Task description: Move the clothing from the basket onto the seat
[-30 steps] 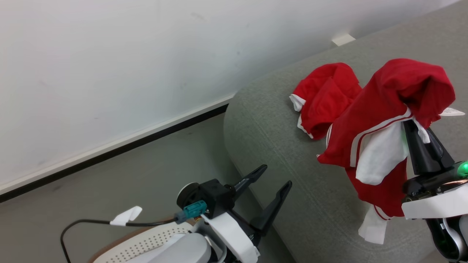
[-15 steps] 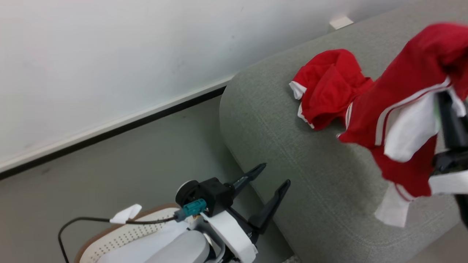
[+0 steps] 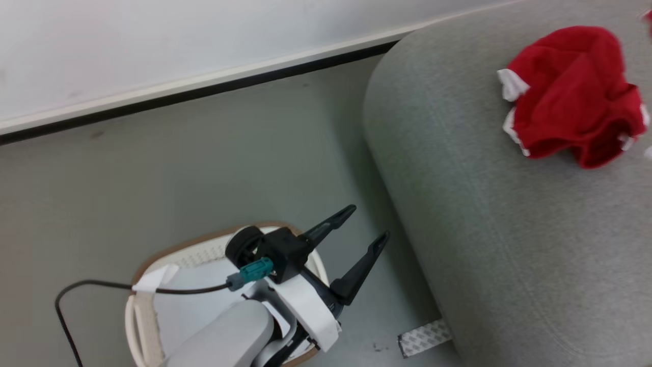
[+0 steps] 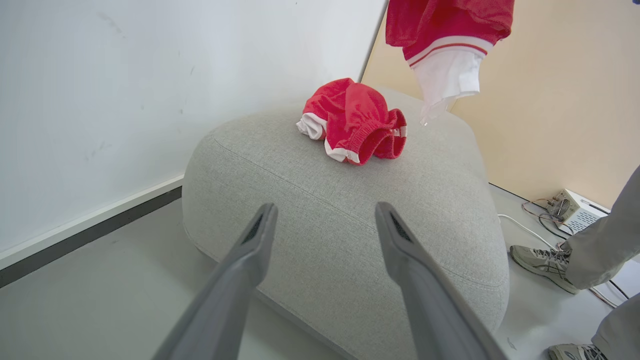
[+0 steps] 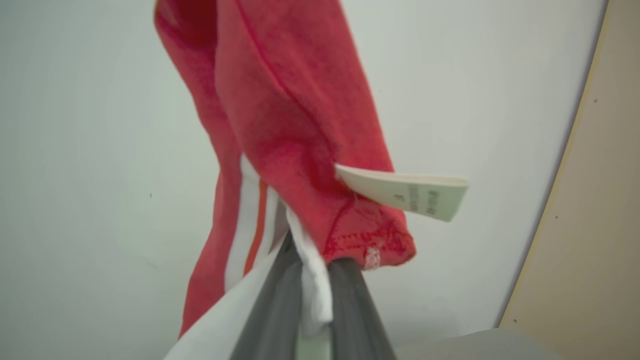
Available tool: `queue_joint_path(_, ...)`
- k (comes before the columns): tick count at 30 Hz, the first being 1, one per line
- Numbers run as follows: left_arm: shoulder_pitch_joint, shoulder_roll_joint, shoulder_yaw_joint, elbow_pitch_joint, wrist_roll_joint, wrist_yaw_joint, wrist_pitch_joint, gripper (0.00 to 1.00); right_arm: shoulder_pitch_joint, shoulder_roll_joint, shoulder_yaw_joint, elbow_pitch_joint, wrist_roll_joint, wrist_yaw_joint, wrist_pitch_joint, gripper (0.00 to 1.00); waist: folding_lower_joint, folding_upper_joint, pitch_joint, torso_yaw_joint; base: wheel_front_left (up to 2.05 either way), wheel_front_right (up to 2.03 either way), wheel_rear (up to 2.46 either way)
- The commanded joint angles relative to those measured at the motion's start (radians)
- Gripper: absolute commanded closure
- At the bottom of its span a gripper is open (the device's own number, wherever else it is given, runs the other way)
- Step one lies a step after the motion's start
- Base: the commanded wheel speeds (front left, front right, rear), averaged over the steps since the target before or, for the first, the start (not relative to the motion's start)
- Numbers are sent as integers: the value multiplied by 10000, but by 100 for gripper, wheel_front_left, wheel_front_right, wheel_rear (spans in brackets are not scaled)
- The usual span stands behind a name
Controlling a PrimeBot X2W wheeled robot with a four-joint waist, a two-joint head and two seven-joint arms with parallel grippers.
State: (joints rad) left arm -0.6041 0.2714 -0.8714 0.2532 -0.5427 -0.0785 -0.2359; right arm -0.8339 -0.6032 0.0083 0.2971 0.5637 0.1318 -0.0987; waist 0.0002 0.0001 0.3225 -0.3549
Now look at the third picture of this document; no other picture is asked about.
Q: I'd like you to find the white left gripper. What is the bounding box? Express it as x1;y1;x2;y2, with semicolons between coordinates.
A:
265;204;391;353

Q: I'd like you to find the red garment with white trim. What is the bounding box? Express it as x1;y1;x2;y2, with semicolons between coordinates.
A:
497;25;651;170

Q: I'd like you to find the white cloth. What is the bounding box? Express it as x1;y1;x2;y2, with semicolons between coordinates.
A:
153;257;255;360

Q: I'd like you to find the grey fabric sofa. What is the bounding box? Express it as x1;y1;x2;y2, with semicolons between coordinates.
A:
363;0;652;367

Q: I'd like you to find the white patterned tape strip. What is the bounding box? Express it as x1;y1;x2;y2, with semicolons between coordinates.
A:
397;320;453;358

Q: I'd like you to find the white plastic laundry basket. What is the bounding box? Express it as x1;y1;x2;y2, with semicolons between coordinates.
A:
125;222;332;367

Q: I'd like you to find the white and black baseboard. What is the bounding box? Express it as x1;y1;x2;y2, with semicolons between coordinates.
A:
0;0;525;147

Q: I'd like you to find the teal cable connector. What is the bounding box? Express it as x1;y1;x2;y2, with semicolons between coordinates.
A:
227;257;275;292

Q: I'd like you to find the thin black camera cable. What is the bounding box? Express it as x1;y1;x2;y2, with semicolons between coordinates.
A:
55;279;232;367

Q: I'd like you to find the white cable label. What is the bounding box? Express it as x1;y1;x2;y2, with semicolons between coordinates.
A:
131;264;180;294

